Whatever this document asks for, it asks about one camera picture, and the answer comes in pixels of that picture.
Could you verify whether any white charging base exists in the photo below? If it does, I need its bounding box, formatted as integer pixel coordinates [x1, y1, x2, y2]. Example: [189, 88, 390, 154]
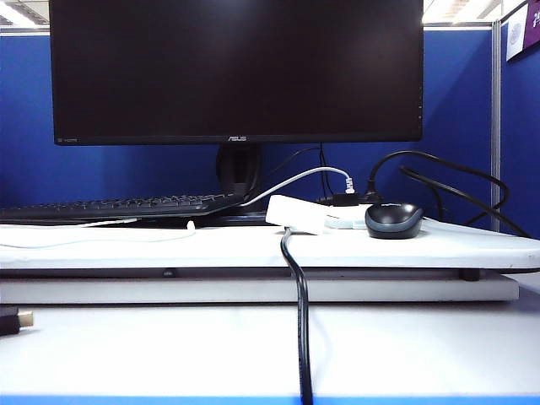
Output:
[265, 194, 328, 235]

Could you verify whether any white Type-C charging cable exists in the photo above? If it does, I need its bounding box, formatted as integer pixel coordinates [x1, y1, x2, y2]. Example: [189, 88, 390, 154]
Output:
[0, 219, 197, 250]

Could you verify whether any white base board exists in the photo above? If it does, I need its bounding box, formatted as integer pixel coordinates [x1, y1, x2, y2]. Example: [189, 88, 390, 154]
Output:
[0, 273, 521, 305]

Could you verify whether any black monitor stand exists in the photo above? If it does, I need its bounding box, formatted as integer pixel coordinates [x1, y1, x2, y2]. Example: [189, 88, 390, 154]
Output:
[202, 144, 271, 227]

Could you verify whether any white power adapter block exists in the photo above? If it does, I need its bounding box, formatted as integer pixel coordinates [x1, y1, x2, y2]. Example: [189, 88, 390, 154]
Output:
[322, 205, 372, 231]

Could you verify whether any white desk riser board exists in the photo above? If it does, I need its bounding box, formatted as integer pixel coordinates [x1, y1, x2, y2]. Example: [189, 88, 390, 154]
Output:
[0, 217, 540, 271]

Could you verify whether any black grey computer mouse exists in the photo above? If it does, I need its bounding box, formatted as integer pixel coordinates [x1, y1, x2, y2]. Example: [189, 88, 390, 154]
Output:
[364, 202, 424, 240]

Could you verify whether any black ASUS monitor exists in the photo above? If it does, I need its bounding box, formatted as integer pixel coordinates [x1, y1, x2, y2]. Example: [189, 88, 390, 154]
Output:
[48, 0, 424, 147]

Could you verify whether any black keyboard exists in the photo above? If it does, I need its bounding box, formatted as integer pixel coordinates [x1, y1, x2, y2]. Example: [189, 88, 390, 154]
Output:
[0, 192, 246, 224]

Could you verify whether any black HDMI plug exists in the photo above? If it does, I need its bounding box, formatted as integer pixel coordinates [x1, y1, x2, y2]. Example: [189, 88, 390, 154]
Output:
[0, 306, 35, 338]

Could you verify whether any purple white poster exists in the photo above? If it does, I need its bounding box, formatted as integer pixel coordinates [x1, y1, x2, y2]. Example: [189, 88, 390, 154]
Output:
[505, 0, 540, 63]

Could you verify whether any white ethernet cable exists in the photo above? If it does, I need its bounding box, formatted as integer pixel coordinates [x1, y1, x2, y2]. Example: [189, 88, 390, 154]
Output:
[240, 166, 356, 208]

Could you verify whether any thin black monitor cable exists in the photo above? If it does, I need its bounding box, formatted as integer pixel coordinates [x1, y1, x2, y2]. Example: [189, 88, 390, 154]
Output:
[269, 143, 334, 199]

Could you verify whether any thick black cable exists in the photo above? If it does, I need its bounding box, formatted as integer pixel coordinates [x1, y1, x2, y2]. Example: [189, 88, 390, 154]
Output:
[280, 225, 316, 405]

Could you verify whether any black looped power cable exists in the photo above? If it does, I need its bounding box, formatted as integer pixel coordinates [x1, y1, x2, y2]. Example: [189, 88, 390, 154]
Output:
[365, 150, 511, 227]

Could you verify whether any thin white cable stub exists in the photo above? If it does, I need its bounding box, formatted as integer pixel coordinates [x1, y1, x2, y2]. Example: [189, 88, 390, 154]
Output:
[82, 217, 139, 227]

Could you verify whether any black slanting cable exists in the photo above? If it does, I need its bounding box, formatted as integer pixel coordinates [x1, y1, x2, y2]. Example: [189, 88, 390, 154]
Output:
[398, 165, 532, 240]

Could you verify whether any grey partition post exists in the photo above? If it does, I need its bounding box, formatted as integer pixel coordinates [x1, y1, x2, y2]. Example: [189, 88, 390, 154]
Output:
[491, 20, 503, 232]

